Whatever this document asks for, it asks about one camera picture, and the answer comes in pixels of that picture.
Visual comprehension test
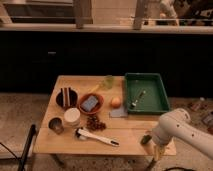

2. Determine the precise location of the terracotta bowl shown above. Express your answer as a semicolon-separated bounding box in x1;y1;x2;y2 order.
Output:
78;93;104;115

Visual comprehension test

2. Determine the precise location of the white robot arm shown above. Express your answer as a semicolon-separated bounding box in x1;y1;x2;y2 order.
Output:
151;108;213;160

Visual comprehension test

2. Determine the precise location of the bunch of dark grapes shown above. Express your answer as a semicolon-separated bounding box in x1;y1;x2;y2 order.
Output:
86;115;106;131

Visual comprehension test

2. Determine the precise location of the yellow wooden utensil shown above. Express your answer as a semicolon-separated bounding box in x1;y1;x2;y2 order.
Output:
88;85;100;93

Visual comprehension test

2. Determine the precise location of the blue sponge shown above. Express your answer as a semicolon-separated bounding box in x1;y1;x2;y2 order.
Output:
81;96;98;112

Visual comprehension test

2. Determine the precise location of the small utensil in tray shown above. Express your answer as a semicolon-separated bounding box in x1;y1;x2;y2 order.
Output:
131;90;146;108

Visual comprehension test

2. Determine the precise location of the grey flat card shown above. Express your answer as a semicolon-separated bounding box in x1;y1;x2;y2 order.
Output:
109;107;127;118

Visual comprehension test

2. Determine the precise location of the dark bowl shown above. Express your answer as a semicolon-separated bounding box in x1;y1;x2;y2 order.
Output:
56;88;78;109

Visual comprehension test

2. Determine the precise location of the translucent green cup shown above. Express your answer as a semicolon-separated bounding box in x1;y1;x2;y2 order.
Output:
104;75;114;89

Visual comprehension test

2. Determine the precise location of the white round lidded container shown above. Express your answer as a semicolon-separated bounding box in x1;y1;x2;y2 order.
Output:
64;108;80;126

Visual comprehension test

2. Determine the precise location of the striped block in bowl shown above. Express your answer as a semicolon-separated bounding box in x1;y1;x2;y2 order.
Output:
62;87;70;108

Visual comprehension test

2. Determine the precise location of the wooden table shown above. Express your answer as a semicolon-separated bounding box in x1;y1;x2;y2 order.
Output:
33;76;158;156

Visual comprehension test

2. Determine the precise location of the metal cup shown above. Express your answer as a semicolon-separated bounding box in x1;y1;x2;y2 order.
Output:
48;117;64;134

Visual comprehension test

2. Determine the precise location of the black stand on floor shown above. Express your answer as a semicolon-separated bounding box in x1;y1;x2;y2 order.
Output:
0;124;36;171

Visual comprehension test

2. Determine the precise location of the orange round fruit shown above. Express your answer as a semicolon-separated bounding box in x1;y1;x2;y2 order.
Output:
110;97;121;108

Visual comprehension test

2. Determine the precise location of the green plastic tray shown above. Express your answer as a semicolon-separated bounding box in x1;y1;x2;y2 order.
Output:
124;73;170;115

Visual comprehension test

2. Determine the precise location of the green pepper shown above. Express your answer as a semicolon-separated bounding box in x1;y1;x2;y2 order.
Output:
140;135;152;145

